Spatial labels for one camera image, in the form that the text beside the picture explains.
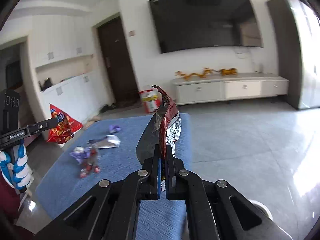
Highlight red and white shopping bag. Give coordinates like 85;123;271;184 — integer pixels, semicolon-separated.
139;89;161;113

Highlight wall-mounted black television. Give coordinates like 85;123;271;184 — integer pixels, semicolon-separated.
149;0;263;53

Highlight blue and white gloved left hand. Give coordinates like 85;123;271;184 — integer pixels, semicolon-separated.
1;143;31;193

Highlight beige slippers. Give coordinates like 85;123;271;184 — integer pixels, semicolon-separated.
83;115;101;130

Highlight silver foil wrapper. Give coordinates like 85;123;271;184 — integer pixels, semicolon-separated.
87;135;120;149

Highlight small purple wrapper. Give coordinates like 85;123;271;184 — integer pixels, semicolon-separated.
108;125;121;134

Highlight red chips bag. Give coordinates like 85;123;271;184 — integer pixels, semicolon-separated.
47;104;83;145

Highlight dark grey curtain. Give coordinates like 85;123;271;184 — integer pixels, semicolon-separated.
267;0;312;110

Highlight white tv cabinet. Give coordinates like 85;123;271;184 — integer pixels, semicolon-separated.
172;73;289;105

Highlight golden dragon ornament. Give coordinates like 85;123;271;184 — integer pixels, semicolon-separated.
175;68;238;80

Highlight dark brown door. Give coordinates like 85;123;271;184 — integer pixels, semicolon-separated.
98;16;140;106

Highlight white wall cabinets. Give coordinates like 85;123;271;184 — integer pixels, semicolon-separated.
27;15;111;140

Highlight blue shaggy rug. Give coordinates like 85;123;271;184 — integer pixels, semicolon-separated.
35;115;185;239

